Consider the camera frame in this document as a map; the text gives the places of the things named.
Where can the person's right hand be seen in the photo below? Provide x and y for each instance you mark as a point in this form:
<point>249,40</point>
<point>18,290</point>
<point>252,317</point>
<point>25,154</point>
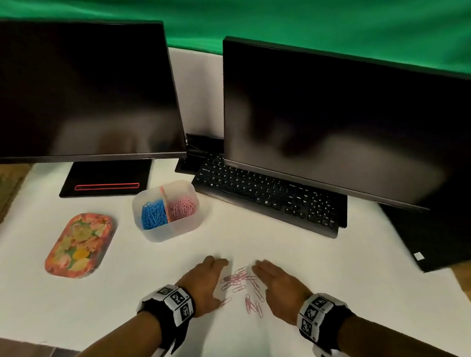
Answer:
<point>285,294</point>

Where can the person's left hand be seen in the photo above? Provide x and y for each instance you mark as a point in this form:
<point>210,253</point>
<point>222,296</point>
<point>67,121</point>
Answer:
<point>203,286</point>

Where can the pile of blue pink paperclips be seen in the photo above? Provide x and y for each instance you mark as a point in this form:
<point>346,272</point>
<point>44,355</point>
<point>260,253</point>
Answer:
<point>237,282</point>

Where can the translucent plastic container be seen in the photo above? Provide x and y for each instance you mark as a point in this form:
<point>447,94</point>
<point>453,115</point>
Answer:
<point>170,232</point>

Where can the sorted pink clips heap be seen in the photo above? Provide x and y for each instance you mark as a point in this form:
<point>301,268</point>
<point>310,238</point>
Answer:
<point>183,208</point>

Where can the sorted blue clips heap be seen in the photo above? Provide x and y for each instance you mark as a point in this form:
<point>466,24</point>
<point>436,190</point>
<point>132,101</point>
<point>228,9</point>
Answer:
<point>153,215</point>

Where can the floral patterned oval tray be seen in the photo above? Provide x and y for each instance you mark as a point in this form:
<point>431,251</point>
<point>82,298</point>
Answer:
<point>80,245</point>

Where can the person's left forearm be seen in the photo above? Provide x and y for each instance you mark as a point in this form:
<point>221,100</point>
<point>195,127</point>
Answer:
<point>107,353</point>

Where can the person's right forearm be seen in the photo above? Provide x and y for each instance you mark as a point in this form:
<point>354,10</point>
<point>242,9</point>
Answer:
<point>395,342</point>

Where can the white table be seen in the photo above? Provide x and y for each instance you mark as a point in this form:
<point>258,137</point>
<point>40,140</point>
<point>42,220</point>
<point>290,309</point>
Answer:
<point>348,265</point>

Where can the black keyboard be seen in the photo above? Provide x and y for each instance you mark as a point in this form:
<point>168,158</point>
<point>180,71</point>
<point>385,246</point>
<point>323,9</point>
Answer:
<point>269,196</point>

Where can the plain black monitor base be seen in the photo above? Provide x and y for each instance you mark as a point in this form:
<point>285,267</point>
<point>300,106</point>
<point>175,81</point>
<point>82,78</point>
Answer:
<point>204,144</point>

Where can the black red-lined monitor base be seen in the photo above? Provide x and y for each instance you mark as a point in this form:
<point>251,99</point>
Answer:
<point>105,176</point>

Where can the black laptop with sticker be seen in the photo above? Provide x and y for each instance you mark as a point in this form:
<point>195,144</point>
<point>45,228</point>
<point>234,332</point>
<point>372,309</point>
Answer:
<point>451,236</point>

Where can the black computer monitor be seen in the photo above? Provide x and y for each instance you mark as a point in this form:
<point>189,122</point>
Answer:
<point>69,83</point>
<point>353,122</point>

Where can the white divider panel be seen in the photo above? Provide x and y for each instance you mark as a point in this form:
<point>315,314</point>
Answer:
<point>198,94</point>

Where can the green backdrop cloth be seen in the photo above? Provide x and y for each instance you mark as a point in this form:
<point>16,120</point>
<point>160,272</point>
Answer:
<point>307,8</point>

